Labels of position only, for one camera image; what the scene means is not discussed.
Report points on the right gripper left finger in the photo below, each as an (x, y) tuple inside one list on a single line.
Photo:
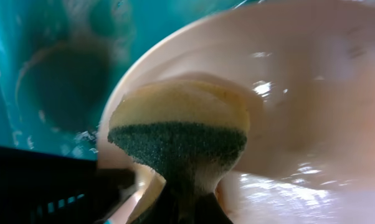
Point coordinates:
[(163, 202)]

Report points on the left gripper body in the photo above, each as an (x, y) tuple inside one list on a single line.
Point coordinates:
[(42, 188)]

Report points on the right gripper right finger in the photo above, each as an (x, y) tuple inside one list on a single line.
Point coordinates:
[(205, 209)]

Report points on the green yellow sponge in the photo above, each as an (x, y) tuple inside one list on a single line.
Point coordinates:
[(191, 133)]

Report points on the white plate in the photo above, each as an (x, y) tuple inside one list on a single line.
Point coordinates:
[(310, 158)]

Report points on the teal plastic tray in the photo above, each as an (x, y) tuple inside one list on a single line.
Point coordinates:
[(60, 60)]

